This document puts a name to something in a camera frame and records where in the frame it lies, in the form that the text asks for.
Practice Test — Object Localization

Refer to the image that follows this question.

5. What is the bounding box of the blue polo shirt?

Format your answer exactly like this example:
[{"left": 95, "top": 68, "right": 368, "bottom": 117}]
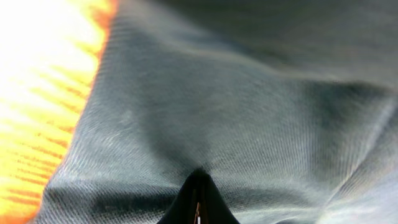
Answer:
[{"left": 34, "top": 0, "right": 397, "bottom": 223}]

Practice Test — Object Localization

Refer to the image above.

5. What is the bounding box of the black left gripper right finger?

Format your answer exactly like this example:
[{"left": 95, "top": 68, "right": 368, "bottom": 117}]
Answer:
[{"left": 198, "top": 170, "right": 239, "bottom": 224}]

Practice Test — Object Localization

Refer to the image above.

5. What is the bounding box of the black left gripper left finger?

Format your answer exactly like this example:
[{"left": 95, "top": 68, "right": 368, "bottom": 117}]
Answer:
[{"left": 157, "top": 170, "right": 199, "bottom": 224}]

